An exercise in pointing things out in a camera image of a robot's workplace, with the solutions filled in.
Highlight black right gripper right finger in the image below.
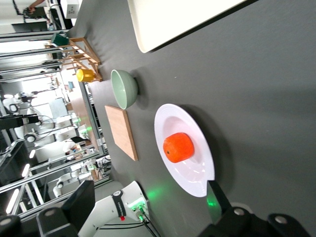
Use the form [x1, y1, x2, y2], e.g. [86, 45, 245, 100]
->
[197, 180, 272, 237]

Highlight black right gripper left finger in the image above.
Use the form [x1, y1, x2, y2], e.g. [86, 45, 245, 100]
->
[36, 179, 96, 237]

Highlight white round plate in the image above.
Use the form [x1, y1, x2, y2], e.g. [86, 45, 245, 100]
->
[154, 103, 215, 198]

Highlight orange fruit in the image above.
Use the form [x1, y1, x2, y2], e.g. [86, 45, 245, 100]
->
[162, 132, 195, 164]

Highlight wooden cutting board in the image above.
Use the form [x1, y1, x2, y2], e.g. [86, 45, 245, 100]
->
[104, 105, 139, 161]

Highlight white humanoid robot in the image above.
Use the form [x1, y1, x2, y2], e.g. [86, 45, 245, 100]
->
[2, 96, 40, 144]

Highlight light green bowl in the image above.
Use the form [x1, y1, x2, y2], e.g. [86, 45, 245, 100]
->
[110, 69, 138, 110]

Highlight yellow cup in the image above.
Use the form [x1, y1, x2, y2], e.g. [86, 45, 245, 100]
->
[76, 69, 96, 82]

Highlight wooden peg drying rack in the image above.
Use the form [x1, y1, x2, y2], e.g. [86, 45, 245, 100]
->
[45, 37, 103, 82]

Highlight dark green cup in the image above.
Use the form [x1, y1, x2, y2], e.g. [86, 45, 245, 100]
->
[51, 31, 70, 47]

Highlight white socket box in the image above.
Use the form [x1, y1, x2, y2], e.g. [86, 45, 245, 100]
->
[66, 0, 83, 19]

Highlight cream bear print tray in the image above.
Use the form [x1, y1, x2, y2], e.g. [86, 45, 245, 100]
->
[127, 0, 260, 54]

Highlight black left arm base cables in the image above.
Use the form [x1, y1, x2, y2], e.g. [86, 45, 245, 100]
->
[98, 204, 162, 237]

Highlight aluminium cell frame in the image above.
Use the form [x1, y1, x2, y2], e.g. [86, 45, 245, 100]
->
[0, 32, 114, 223]

